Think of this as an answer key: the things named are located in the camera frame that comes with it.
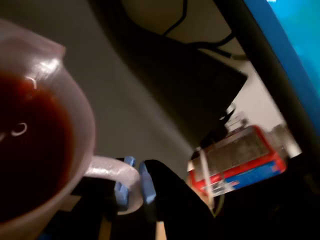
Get black gripper finger blue tape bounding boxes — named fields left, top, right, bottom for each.
left=138, top=159, right=216, bottom=240
left=72, top=155, right=151, bottom=240

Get translucent plastic gooseneck kettle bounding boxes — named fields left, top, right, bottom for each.
left=0, top=18, right=145, bottom=240

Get red and blue carton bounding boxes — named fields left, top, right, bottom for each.
left=186, top=124, right=287, bottom=199

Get monitor with blue screen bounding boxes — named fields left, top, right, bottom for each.
left=213, top=0, right=320, bottom=161

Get white flat strap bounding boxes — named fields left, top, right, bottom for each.
left=198, top=147, right=215, bottom=216

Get looped black cable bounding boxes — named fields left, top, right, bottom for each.
left=216, top=102, right=238, bottom=131

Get thin black cable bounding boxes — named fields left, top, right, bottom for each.
left=162, top=0, right=189, bottom=36
left=184, top=31, right=249, bottom=61

